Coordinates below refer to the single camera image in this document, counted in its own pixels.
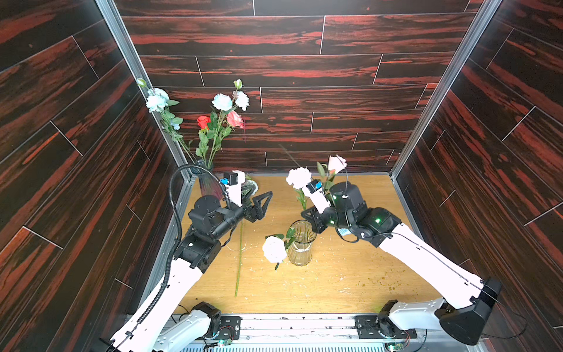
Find blue white flower spray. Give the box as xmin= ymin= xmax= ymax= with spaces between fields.
xmin=234 ymin=175 xmax=260 ymax=298

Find clear glass vase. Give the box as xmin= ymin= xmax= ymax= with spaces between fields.
xmin=287 ymin=220 xmax=318 ymax=266

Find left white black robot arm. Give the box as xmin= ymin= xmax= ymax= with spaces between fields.
xmin=107 ymin=192 xmax=273 ymax=351

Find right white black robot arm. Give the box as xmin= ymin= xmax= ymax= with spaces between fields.
xmin=301 ymin=180 xmax=501 ymax=346

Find purple glass vase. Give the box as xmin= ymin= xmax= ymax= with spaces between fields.
xmin=190 ymin=168 xmax=223 ymax=200

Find pale pink carnation drooping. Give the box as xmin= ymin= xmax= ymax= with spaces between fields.
xmin=262 ymin=227 xmax=296 ymax=270

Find pink rose stem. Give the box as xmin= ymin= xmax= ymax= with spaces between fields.
xmin=317 ymin=155 xmax=347 ymax=192

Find red pink white rose bouquet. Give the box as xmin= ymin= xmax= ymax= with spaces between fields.
xmin=196 ymin=79 xmax=249 ymax=170

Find white flower spray far left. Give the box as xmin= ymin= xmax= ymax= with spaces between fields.
xmin=136 ymin=78 xmax=196 ymax=164

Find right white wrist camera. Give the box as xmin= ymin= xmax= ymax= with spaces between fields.
xmin=301 ymin=179 xmax=331 ymax=214

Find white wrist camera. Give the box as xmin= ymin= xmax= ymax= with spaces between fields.
xmin=301 ymin=179 xmax=331 ymax=214
xmin=220 ymin=170 xmax=246 ymax=207

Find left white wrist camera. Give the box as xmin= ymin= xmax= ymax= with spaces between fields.
xmin=220 ymin=170 xmax=246 ymax=207

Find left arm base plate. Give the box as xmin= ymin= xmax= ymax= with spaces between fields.
xmin=212 ymin=315 xmax=242 ymax=340

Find aluminium front rail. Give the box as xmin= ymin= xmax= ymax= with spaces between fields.
xmin=181 ymin=313 xmax=488 ymax=351

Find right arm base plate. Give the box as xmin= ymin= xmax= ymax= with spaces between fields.
xmin=354 ymin=315 xmax=417 ymax=340

